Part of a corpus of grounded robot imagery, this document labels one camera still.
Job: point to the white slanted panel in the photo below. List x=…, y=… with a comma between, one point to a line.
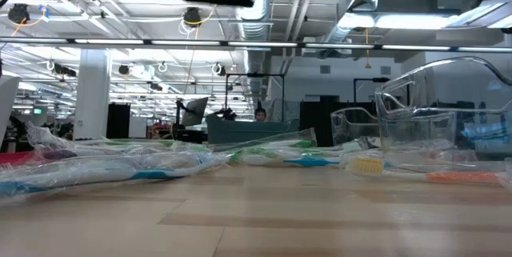
x=7, y=105

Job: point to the person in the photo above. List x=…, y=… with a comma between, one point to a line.
x=260, y=115

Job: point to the black overhead light rail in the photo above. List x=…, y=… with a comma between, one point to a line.
x=224, y=43

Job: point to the blue toothbrush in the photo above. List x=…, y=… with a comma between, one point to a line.
x=308, y=162
x=152, y=175

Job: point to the grey monitor on arm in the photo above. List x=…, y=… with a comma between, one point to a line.
x=196, y=111

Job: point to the red plastic bin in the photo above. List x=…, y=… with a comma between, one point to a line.
x=12, y=157

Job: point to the black partition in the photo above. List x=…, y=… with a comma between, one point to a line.
x=316, y=121

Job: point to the black metal frame stand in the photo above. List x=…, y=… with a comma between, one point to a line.
x=372, y=79
x=256, y=75

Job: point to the white pillar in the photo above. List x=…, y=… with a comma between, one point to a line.
x=92, y=93

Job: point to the clear plastic bin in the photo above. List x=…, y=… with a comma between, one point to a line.
x=420, y=129
x=352, y=129

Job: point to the teal plastic bin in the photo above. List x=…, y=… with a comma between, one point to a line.
x=248, y=131

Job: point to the orange toothbrush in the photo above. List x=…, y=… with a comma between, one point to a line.
x=460, y=177

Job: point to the black cabinet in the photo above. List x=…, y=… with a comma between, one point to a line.
x=118, y=121

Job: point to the green exit sign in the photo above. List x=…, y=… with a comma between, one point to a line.
x=37, y=111

